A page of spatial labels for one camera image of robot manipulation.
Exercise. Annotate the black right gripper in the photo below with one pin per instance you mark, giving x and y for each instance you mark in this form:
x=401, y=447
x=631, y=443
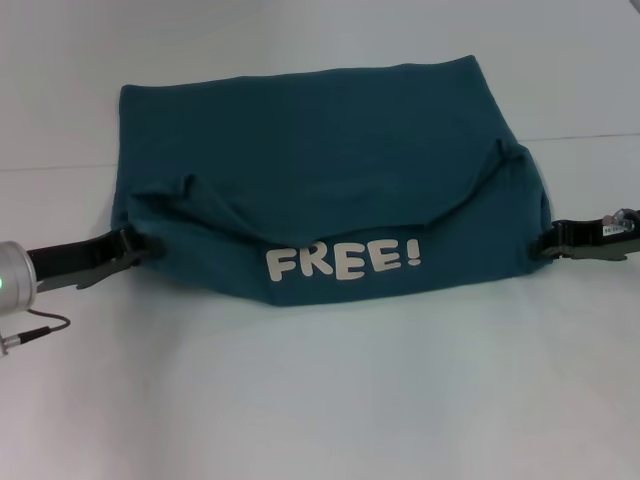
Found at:
x=595, y=240

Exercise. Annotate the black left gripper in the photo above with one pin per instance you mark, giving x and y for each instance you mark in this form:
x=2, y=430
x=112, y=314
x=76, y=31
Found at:
x=80, y=260

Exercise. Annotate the teal blue t-shirt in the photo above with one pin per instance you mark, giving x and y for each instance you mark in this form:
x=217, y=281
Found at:
x=325, y=200

